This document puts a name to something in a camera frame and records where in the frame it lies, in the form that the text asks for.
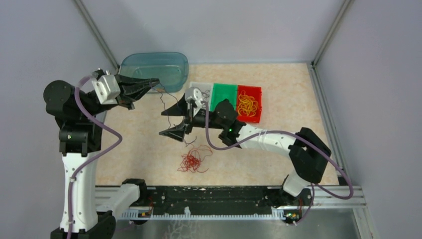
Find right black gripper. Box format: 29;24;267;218
159;94;225;142

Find purple wire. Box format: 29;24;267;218
150;81;199;147

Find coloured wire bundle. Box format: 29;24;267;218
177;145;214;174

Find yellow wires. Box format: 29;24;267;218
237;92;259;118

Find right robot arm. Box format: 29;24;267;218
159;93;331;205

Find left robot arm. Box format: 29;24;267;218
43;70;160;239

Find blue transparent plastic tub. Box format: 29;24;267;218
119;52;189;93

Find white plastic bin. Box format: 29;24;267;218
189;82;213;103

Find green plastic bin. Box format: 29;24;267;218
210;83;238;111

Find red plastic bin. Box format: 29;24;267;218
235;85;262;123

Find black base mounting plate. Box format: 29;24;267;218
132;186;309;216

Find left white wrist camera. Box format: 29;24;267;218
92;75;121;105

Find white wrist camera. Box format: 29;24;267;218
92;75;121;105
184;87;205;109

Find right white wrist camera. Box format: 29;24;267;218
184;87;205;109

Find white slotted cable duct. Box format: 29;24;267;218
117;209;286;221

